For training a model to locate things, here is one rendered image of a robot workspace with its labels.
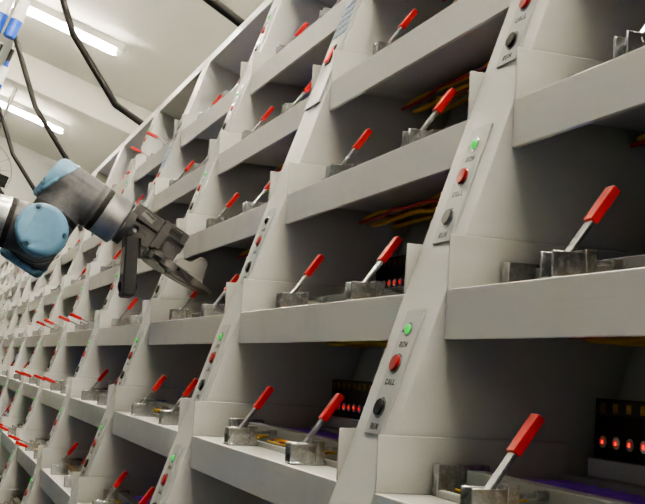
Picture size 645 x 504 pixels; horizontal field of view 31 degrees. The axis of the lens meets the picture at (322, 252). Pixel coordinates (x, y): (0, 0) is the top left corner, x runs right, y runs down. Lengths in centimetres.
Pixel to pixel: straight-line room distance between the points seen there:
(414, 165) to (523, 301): 41
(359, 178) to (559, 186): 40
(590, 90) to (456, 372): 27
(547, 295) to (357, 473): 28
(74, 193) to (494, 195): 123
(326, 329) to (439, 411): 33
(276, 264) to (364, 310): 51
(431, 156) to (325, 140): 54
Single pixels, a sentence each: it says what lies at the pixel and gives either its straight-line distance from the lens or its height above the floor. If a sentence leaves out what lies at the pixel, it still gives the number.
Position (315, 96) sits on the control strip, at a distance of 182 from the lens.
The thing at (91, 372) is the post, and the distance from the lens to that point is 307.
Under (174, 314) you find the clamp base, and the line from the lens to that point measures 222.
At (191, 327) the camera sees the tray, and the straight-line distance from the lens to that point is 201.
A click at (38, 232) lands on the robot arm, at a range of 201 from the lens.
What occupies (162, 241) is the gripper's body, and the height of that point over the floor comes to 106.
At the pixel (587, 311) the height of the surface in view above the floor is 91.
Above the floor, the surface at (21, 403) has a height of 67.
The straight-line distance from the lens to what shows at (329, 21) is 203.
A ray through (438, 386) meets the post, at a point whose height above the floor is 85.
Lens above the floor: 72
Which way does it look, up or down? 12 degrees up
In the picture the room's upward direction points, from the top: 21 degrees clockwise
